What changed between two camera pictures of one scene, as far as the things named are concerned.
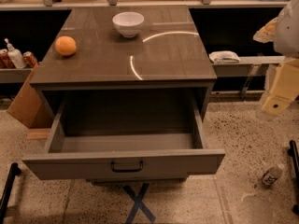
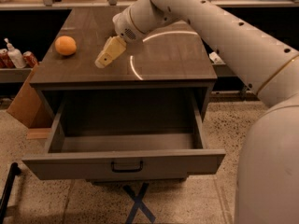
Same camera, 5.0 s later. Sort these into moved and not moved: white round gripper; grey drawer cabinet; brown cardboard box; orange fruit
Moved: white round gripper
Not moved: orange fruit; brown cardboard box; grey drawer cabinet
